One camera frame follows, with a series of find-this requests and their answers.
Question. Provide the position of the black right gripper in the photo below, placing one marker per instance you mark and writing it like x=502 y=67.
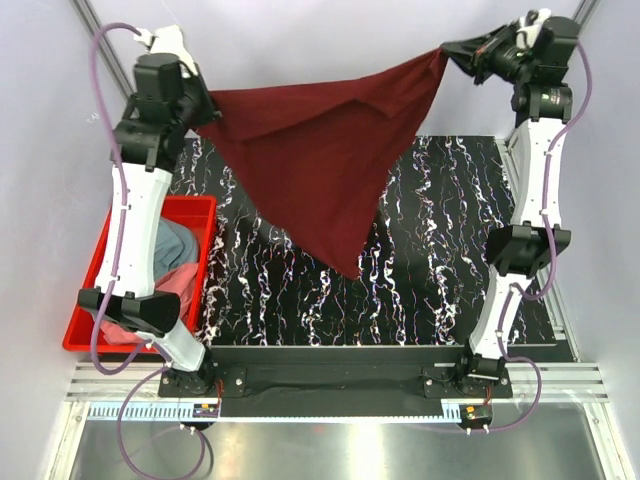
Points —
x=474 y=54

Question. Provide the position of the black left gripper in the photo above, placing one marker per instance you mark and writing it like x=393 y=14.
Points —
x=209 y=113

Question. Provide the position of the dark red t shirt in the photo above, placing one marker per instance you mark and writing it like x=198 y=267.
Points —
x=314 y=158

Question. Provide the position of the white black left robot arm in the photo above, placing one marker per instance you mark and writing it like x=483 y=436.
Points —
x=170 y=98

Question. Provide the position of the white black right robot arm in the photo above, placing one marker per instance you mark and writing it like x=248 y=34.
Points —
x=532 y=54

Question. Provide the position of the light blue t shirt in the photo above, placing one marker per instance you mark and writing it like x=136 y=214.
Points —
x=175 y=245

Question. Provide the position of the black marbled table mat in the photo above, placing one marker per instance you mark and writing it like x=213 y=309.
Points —
x=422 y=270

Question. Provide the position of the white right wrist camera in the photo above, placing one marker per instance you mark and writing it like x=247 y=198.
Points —
x=529 y=27

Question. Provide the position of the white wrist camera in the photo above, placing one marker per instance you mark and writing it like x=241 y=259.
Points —
x=529 y=27
x=168 y=40

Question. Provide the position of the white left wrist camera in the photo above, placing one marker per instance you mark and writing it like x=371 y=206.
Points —
x=168 y=40

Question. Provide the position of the left aluminium corner post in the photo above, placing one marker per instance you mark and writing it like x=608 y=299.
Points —
x=92 y=24

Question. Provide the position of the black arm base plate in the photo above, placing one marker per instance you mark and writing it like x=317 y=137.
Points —
x=376 y=403

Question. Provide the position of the white slotted cable duct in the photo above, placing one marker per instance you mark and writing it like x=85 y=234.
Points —
x=193 y=412

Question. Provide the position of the aluminium frame rail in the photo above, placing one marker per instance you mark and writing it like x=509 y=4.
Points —
x=554 y=382

